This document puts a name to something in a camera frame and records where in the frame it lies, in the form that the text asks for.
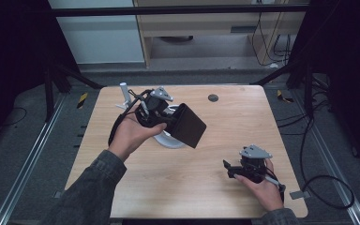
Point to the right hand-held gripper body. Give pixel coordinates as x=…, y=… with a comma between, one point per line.
x=253, y=164

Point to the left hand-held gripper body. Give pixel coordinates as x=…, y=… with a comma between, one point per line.
x=154, y=108

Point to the black square container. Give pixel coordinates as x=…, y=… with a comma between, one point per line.
x=189, y=126

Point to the person's right hand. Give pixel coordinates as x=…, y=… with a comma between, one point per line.
x=267, y=192

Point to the person's left hand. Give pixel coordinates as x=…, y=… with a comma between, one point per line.
x=129, y=134

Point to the white round holder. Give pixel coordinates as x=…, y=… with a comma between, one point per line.
x=172, y=142

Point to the white upright stand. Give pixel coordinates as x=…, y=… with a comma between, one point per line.
x=125, y=95

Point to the grey table grommet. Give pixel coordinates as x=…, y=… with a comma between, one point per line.
x=213, y=97

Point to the yellow black tape strip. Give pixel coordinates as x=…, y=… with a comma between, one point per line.
x=283, y=97
x=82, y=100

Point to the white cabinet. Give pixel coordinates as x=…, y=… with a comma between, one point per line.
x=100, y=37

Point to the black metal stand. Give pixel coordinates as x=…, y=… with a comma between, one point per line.
x=51, y=87
x=306, y=84

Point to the black curtain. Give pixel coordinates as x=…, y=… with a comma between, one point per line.
x=350, y=78
x=12, y=62

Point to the aluminium floor rail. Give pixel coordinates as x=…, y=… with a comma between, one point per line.
x=28, y=162
x=334, y=162

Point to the black horizontal frame bar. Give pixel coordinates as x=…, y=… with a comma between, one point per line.
x=168, y=11

